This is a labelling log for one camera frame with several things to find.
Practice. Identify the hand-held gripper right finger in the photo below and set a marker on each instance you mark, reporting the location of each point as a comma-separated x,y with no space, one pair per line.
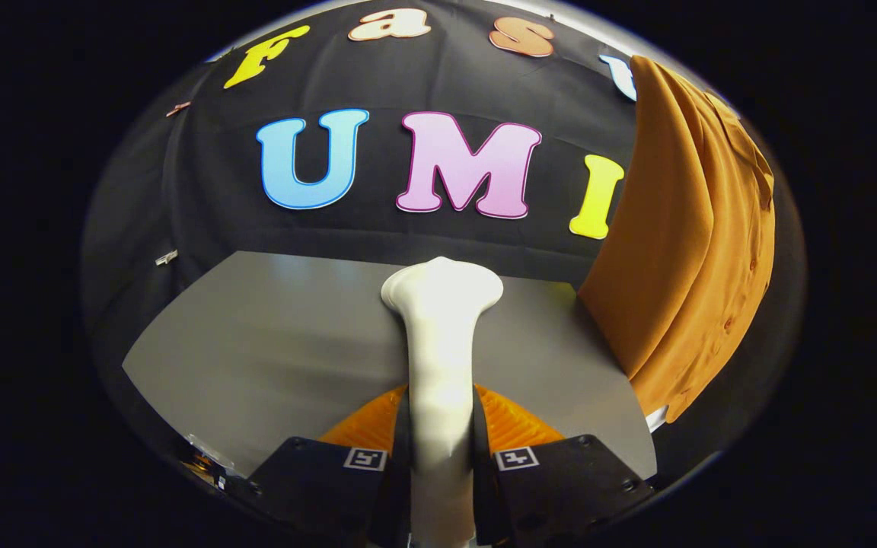
568,487

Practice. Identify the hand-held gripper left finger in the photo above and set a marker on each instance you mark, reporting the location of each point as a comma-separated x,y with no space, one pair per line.
317,487

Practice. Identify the white garment steamer head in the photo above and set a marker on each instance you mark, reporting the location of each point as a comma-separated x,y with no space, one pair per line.
441,350

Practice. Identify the orange button shirt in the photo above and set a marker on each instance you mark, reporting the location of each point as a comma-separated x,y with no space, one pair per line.
682,251

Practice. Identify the small white clip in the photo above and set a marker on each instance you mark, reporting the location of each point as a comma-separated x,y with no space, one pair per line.
166,258

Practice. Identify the black backdrop cloth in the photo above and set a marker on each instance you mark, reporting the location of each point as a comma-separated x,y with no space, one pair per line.
202,190

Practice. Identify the small red clip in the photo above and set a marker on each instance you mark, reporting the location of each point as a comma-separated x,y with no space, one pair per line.
177,109

